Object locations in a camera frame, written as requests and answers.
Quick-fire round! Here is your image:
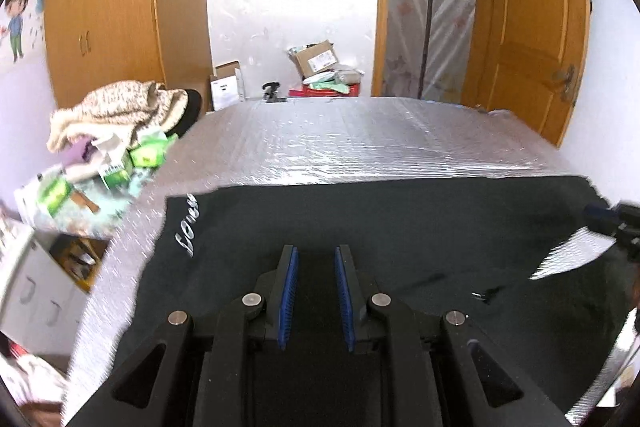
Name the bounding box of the green tissue pack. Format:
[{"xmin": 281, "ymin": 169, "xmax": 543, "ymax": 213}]
[
  {"xmin": 37, "ymin": 179, "xmax": 73, "ymax": 218},
  {"xmin": 131, "ymin": 134, "xmax": 178, "ymax": 168}
]

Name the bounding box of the printed side table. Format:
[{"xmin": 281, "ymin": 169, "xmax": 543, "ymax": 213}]
[{"xmin": 15, "ymin": 157, "xmax": 166, "ymax": 240}]

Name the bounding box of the dark cloth bundle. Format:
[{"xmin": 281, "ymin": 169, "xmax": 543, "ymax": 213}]
[{"xmin": 175, "ymin": 89, "xmax": 205, "ymax": 138}]

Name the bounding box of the clear plastic door curtain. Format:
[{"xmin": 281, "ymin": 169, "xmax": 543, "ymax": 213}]
[{"xmin": 382, "ymin": 0, "xmax": 478, "ymax": 105}]

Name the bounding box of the silver foil mat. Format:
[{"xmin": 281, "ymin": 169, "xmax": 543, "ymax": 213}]
[{"xmin": 60, "ymin": 96, "xmax": 640, "ymax": 427}]

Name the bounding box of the purple cloth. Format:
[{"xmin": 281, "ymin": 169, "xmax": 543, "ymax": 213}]
[{"xmin": 62, "ymin": 139, "xmax": 98, "ymax": 165}]

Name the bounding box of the pink white bedding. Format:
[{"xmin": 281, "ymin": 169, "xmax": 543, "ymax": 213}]
[{"xmin": 0, "ymin": 337, "xmax": 68, "ymax": 413}]

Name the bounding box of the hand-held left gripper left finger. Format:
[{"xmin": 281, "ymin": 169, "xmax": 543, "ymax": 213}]
[{"xmin": 65, "ymin": 244, "xmax": 301, "ymax": 427}]

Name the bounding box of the black garment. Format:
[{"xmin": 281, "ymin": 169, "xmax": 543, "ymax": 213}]
[{"xmin": 111, "ymin": 175, "xmax": 638, "ymax": 427}]

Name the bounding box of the white box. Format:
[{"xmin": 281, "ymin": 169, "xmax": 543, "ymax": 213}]
[{"xmin": 209, "ymin": 61, "xmax": 247, "ymax": 112}]

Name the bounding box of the yellow bag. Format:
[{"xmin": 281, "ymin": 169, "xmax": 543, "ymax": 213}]
[{"xmin": 50, "ymin": 237, "xmax": 108, "ymax": 293}]

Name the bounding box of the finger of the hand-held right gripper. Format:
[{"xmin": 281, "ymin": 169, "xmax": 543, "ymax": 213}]
[{"xmin": 584, "ymin": 201, "xmax": 622, "ymax": 235}]

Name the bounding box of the green white carton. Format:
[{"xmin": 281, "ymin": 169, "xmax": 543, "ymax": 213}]
[{"xmin": 97, "ymin": 134, "xmax": 135, "ymax": 192}]

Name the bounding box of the wooden door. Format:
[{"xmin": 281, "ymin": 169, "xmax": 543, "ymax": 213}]
[{"xmin": 487, "ymin": 0, "xmax": 593, "ymax": 148}]

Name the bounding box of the light green packet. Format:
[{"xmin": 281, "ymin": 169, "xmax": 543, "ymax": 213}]
[{"xmin": 302, "ymin": 73, "xmax": 351, "ymax": 95}]

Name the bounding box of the grey plastic parcel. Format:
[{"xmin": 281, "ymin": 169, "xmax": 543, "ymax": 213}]
[{"xmin": 332, "ymin": 64, "xmax": 366, "ymax": 85}]

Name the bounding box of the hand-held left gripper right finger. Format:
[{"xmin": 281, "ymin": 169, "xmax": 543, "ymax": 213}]
[{"xmin": 334, "ymin": 244, "xmax": 568, "ymax": 427}]

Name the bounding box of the cartoon couple wall sticker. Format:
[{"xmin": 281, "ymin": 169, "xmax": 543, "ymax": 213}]
[{"xmin": 0, "ymin": 0, "xmax": 51, "ymax": 68}]

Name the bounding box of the wooden wardrobe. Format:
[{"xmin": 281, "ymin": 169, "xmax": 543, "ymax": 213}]
[{"xmin": 44, "ymin": 0, "xmax": 213, "ymax": 112}]

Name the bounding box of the pale pink cloth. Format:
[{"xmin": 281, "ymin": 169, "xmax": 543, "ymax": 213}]
[{"xmin": 65, "ymin": 164, "xmax": 106, "ymax": 182}]

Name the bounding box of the cardboard box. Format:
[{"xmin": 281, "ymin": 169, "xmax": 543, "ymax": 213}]
[{"xmin": 287, "ymin": 39, "xmax": 340, "ymax": 80}]

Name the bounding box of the red box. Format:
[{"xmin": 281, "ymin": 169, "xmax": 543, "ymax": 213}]
[{"xmin": 289, "ymin": 82, "xmax": 362, "ymax": 98}]

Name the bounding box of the wooden door frame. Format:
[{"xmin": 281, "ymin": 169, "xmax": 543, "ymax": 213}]
[{"xmin": 372, "ymin": 0, "xmax": 496, "ymax": 108}]

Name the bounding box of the wooden comb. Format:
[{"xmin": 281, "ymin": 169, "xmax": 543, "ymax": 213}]
[{"xmin": 70, "ymin": 192, "xmax": 101, "ymax": 214}]

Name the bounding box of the grey drawer cabinet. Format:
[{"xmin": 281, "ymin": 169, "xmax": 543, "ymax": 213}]
[{"xmin": 0, "ymin": 227, "xmax": 91, "ymax": 348}]

